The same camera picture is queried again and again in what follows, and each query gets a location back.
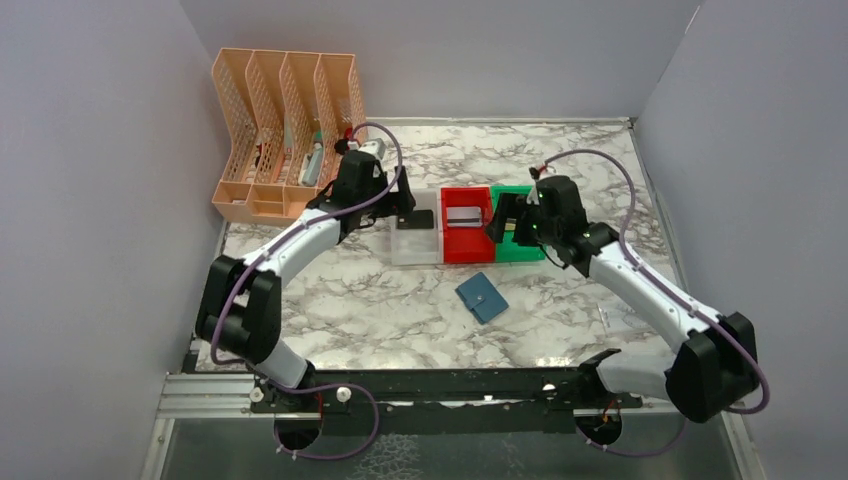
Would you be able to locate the green plastic bin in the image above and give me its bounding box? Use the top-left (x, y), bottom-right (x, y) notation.
top-left (489, 185), bottom-right (545, 263)

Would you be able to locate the red plastic bin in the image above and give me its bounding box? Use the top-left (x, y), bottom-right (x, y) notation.
top-left (440, 186), bottom-right (495, 264)

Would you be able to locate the white plastic bin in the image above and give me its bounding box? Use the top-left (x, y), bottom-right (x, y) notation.
top-left (389, 188), bottom-right (443, 266)

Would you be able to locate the peach plastic file organizer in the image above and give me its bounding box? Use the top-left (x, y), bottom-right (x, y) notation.
top-left (211, 48), bottom-right (368, 226)

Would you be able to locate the blue leather card holder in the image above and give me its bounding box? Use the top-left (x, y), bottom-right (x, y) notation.
top-left (455, 272), bottom-right (509, 325)

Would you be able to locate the silver credit card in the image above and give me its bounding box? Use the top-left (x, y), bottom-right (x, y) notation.
top-left (445, 206), bottom-right (483, 228)

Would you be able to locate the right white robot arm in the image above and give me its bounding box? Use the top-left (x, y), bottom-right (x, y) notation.
top-left (485, 175), bottom-right (766, 423)

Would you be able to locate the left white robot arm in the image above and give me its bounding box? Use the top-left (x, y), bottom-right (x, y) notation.
top-left (195, 148), bottom-right (414, 390)

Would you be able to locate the black credit card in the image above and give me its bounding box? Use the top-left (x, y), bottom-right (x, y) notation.
top-left (396, 210), bottom-right (435, 230)

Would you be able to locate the teal grey stapler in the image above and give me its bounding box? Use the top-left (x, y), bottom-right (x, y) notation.
top-left (298, 132), bottom-right (324, 187)

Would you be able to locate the clear plastic packet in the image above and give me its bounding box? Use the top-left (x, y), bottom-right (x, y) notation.
top-left (597, 300), bottom-right (651, 335)

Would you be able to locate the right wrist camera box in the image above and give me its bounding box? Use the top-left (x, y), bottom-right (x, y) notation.
top-left (526, 165), bottom-right (547, 205)

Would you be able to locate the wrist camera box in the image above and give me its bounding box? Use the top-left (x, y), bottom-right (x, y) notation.
top-left (347, 138), bottom-right (387, 161)
top-left (526, 165), bottom-right (547, 205)

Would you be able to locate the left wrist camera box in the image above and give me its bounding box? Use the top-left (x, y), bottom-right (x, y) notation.
top-left (347, 138), bottom-right (387, 161)

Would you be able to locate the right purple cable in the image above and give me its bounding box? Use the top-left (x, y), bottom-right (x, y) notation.
top-left (528, 148), bottom-right (771, 460)

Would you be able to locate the purple cable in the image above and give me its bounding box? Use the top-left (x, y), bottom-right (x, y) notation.
top-left (209, 121), bottom-right (405, 462)
top-left (528, 148), bottom-right (771, 460)

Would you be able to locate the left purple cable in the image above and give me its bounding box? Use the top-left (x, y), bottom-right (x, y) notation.
top-left (209, 121), bottom-right (405, 462)

